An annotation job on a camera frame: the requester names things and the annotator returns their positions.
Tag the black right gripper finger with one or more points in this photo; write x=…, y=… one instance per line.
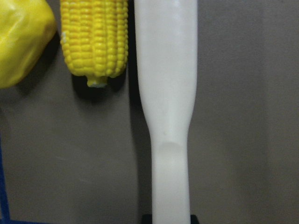
x=146, y=219

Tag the beige hand brush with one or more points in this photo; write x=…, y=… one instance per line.
x=166, y=48

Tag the yellow toy corn cob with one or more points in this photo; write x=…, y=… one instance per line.
x=94, y=38

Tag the yellow toy potato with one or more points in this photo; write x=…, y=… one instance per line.
x=26, y=28

